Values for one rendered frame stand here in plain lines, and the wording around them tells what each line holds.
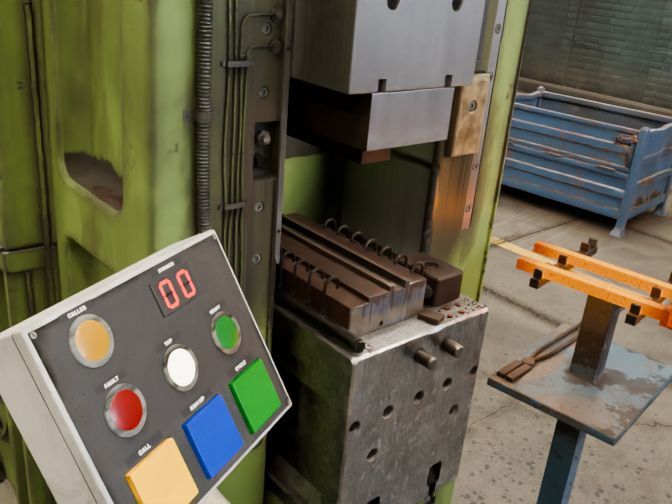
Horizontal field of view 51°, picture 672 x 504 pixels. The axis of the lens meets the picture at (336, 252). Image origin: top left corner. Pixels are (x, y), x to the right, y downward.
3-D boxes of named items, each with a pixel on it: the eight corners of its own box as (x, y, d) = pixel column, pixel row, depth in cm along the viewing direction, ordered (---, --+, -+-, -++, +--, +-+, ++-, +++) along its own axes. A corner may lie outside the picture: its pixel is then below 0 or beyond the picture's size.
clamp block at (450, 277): (461, 298, 150) (465, 270, 147) (434, 308, 144) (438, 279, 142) (419, 277, 158) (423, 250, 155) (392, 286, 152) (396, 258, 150)
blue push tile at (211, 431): (245, 444, 91) (221, 393, 90) (212, 479, 84) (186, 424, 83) (234, 446, 92) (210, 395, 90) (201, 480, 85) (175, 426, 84)
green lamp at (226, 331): (246, 347, 95) (247, 318, 94) (217, 356, 92) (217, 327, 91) (234, 337, 98) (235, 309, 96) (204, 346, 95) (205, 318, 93)
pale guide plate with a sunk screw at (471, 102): (478, 153, 156) (491, 74, 149) (451, 157, 150) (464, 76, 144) (471, 150, 157) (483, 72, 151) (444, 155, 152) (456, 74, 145)
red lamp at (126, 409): (152, 426, 78) (151, 393, 77) (112, 441, 75) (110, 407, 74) (139, 412, 81) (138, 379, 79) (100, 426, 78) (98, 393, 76)
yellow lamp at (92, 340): (119, 358, 77) (118, 323, 75) (77, 371, 74) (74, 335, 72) (107, 345, 79) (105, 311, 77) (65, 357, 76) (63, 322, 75)
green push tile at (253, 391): (282, 404, 99) (261, 357, 98) (255, 433, 93) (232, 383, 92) (272, 406, 100) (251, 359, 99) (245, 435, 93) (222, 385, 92)
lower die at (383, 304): (421, 313, 142) (427, 274, 139) (347, 340, 130) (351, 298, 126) (295, 242, 171) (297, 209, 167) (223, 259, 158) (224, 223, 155)
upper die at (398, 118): (447, 139, 128) (454, 87, 124) (366, 151, 116) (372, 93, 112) (304, 94, 157) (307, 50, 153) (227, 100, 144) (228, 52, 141)
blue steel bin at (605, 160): (666, 214, 516) (694, 116, 488) (620, 238, 462) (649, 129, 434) (522, 172, 590) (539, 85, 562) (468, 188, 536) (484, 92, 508)
